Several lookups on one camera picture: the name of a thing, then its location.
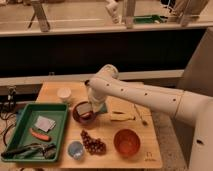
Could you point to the green sponge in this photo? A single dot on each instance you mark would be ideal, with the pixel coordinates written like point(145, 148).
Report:
point(104, 108)

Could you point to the green plastic tray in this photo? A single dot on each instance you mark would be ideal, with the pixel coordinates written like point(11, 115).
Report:
point(22, 136)

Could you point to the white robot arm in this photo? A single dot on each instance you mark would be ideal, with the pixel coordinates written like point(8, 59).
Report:
point(191, 108)

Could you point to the blue grey small cup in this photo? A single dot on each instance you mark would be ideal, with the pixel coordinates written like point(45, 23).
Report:
point(75, 150)

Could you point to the wooden board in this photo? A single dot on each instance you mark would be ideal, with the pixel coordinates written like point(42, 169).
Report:
point(148, 157)

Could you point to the bunch of dark grapes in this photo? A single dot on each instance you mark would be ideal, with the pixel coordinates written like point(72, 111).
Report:
point(93, 146)

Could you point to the dark red plate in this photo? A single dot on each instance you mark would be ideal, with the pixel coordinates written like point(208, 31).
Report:
point(83, 113)

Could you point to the orange bowl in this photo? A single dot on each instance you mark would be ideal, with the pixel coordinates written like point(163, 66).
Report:
point(126, 142)

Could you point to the white paper cup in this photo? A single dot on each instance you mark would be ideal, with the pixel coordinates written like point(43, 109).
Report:
point(64, 94)

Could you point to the wooden spatula piece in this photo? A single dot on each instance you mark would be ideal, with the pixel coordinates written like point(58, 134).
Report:
point(121, 117)

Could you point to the orange carrot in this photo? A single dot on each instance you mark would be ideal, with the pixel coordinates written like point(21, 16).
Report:
point(39, 136)

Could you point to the grey folded cloth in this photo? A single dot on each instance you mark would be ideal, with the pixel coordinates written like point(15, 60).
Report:
point(45, 124)

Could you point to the black tongs tool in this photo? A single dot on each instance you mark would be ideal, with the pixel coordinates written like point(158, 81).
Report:
point(47, 150)

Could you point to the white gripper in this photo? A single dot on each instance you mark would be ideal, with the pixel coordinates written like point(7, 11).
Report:
point(97, 99)

